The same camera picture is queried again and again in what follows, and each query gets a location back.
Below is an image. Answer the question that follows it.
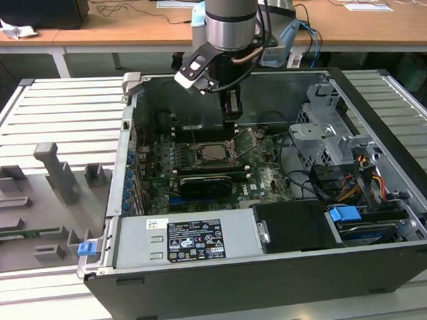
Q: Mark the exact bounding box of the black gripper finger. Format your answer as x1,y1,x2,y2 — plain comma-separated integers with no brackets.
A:
231,89,245,131
219,90,234,130

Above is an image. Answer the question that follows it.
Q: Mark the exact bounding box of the metal locking lever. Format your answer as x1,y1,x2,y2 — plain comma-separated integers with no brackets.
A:
197,156,239,168
188,115,200,148

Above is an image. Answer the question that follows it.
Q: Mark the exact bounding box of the metal socket cover frame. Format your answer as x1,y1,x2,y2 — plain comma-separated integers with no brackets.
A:
227,127,263,160

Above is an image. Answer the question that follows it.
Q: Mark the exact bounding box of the silver CPU green board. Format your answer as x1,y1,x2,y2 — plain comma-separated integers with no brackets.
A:
200,144,231,163

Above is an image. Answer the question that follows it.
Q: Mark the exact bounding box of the CPU socket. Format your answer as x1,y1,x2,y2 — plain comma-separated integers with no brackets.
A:
192,139,242,169

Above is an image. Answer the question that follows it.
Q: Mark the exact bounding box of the small white box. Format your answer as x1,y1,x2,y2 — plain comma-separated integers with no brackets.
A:
285,51,305,69

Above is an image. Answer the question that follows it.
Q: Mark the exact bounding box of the pale blue teach pendant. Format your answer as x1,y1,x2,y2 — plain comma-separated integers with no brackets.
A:
257,19,303,68

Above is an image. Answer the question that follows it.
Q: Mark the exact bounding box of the green motherboard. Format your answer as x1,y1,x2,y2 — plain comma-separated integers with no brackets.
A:
134,120,300,218

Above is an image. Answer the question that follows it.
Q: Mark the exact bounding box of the black graphics card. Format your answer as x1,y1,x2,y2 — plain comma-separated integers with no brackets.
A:
178,172,235,201

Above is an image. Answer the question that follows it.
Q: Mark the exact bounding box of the silver metal drive cage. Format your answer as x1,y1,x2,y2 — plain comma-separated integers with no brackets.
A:
286,79,383,171

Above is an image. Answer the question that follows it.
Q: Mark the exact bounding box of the white paper sheet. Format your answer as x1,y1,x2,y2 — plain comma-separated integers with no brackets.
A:
343,0,396,15
156,0,196,10

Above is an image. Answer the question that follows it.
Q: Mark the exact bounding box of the grey case latch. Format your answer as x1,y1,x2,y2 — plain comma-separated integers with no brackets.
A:
120,71,144,98

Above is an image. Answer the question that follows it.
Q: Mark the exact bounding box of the wooden desk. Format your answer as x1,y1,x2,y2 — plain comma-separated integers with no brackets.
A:
290,0,427,60
0,0,210,84

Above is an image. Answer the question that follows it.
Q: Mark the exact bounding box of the black plastic shroud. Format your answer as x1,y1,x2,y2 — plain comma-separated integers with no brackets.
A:
252,198,345,256

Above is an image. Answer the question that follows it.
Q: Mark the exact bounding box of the blue disk carrier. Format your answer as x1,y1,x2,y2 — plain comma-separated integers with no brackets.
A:
328,203,363,231

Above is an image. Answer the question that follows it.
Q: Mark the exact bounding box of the grey power supply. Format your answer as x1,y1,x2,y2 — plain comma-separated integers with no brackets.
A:
111,209,262,270

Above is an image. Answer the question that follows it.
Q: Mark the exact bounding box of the black open PC case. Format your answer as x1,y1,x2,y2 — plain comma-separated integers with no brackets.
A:
67,56,427,320

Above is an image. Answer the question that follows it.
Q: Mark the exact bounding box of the hard disk drive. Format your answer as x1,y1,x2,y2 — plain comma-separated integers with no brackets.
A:
337,221,400,248

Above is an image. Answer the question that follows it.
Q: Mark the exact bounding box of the blue case latch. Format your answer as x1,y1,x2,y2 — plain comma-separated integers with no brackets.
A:
76,240,98,258

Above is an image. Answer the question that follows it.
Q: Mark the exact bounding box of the black monitor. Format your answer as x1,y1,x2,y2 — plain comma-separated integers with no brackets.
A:
0,0,90,34

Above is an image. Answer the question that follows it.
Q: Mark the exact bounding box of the crumpled white paper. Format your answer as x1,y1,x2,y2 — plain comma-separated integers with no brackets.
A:
0,16,39,41

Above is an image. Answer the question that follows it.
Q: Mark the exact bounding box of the grey parts rack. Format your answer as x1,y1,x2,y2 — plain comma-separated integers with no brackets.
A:
0,138,119,275

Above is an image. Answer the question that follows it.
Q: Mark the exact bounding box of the green RAM stick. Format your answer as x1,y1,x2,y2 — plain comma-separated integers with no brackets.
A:
0,227,63,239

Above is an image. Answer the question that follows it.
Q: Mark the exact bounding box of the copper coloured cable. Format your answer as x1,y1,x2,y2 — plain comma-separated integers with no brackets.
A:
230,49,263,65

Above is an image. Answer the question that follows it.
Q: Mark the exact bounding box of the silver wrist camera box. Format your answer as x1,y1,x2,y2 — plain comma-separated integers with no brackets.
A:
173,52,212,90

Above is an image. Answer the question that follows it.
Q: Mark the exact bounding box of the black looped cable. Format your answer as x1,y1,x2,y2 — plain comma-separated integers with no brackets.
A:
275,127,331,205

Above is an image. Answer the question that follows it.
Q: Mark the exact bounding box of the blue cable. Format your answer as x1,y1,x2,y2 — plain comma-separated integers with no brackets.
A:
298,19,325,69

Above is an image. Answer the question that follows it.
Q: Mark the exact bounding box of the orange power wire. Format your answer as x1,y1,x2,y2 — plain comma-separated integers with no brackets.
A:
337,180,363,203

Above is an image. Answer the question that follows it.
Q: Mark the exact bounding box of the yellow power wire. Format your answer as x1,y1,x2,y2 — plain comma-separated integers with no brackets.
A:
373,170,385,198

